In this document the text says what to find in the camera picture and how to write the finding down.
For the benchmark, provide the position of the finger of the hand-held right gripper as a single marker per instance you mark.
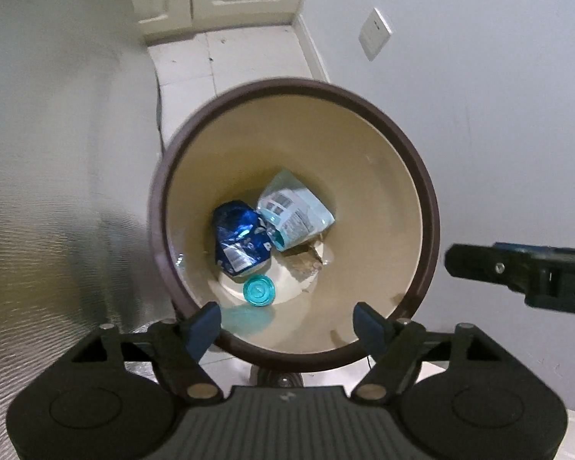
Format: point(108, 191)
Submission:
point(532, 247)
point(484, 266)

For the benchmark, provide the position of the blue crinkled plastic wrapper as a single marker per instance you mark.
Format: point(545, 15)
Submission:
point(239, 242)

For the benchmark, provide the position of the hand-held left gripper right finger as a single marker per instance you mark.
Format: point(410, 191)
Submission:
point(369, 329)

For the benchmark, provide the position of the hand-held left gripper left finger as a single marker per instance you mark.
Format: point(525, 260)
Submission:
point(202, 328)

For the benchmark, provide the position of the torn brown cardboard box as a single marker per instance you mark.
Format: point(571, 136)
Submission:
point(304, 263)

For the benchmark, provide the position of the teal snack wrapper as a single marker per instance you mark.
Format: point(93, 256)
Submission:
point(294, 213)

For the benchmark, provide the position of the beige bin with brown rim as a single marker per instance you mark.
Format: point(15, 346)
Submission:
point(364, 177)

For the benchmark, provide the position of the teal round lid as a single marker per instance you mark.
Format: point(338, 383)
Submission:
point(258, 291)

